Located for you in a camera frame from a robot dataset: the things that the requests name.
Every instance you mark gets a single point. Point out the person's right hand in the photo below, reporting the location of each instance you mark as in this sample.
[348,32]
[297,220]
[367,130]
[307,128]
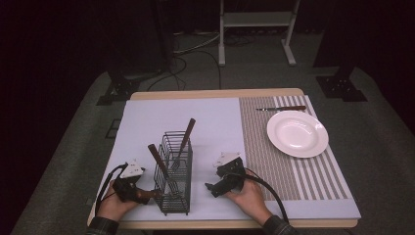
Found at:
[251,199]

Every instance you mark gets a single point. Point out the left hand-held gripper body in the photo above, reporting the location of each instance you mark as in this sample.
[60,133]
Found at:
[131,169]

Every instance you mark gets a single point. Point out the pale lilac table board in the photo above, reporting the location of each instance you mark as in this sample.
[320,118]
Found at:
[163,114]

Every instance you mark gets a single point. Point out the small black floor frame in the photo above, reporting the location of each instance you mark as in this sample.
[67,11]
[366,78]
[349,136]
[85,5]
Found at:
[113,129]

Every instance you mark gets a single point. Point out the person's left hand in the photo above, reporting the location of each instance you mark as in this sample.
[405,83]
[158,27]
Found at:
[111,205]

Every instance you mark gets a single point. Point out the white round plate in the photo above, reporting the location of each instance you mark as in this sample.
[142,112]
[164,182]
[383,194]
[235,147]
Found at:
[297,133]

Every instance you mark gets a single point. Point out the grey striped placemat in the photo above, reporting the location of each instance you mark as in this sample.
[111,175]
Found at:
[261,156]

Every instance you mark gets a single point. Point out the white metal stand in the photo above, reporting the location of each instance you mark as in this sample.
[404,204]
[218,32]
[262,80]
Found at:
[254,19]

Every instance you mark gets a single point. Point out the black stand base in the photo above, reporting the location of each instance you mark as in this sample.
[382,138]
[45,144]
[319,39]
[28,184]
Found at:
[341,88]
[119,89]

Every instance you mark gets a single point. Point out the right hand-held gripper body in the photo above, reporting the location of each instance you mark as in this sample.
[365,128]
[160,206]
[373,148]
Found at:
[232,171]

